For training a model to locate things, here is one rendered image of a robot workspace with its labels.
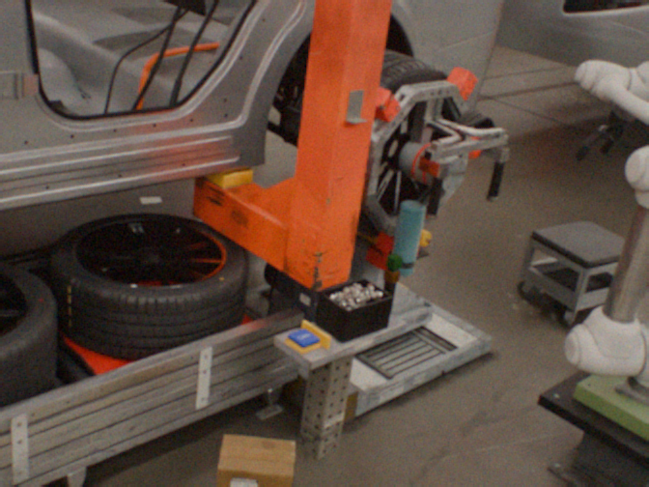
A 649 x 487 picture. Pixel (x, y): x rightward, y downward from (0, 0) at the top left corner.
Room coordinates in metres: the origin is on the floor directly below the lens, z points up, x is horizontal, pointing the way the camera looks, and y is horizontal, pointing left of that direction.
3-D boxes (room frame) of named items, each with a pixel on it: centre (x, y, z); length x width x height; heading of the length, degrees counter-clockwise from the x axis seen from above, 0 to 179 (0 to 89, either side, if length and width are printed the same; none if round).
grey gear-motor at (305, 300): (2.90, 0.07, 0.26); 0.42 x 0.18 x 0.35; 46
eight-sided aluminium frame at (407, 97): (2.94, -0.29, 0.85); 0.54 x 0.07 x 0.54; 136
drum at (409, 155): (2.89, -0.34, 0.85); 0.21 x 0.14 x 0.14; 46
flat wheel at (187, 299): (2.61, 0.57, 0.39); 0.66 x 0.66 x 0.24
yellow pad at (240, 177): (2.91, 0.38, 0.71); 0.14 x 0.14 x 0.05; 46
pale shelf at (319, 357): (2.36, -0.10, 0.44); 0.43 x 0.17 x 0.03; 136
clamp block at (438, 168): (2.67, -0.32, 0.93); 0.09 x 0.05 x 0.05; 46
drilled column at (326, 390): (2.34, -0.08, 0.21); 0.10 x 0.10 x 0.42; 46
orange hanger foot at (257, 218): (2.79, 0.25, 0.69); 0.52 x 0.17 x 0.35; 46
